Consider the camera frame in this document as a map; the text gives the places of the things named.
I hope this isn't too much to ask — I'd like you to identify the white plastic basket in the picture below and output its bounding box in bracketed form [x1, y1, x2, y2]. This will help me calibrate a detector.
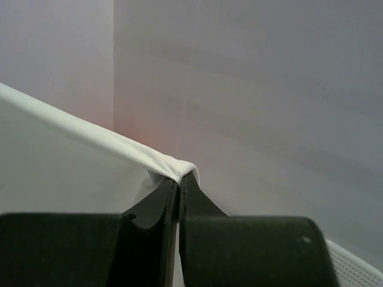
[326, 239, 382, 287]

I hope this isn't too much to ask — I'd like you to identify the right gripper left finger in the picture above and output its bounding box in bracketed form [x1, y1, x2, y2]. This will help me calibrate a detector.
[1, 179, 178, 286]

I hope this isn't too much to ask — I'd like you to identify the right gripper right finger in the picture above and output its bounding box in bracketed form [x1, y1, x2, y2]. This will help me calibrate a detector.
[179, 173, 339, 286]

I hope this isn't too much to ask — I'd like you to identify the white t shirt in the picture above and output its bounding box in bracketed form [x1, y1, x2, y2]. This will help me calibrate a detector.
[1, 85, 199, 213]

